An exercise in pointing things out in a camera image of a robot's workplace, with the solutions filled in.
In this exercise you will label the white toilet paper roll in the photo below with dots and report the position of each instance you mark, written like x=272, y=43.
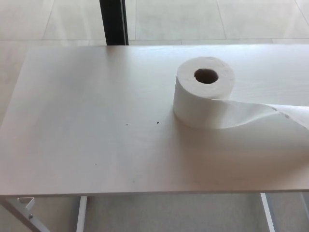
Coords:
x=190, y=106

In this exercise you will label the black vertical pillar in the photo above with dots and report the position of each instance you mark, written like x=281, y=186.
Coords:
x=112, y=21

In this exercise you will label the white metal table leg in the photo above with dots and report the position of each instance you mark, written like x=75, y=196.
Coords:
x=268, y=215
x=81, y=215

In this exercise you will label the white diagonal table brace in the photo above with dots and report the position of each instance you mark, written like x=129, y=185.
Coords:
x=29, y=218

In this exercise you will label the white metal hook bracket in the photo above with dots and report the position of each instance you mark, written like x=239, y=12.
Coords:
x=30, y=202

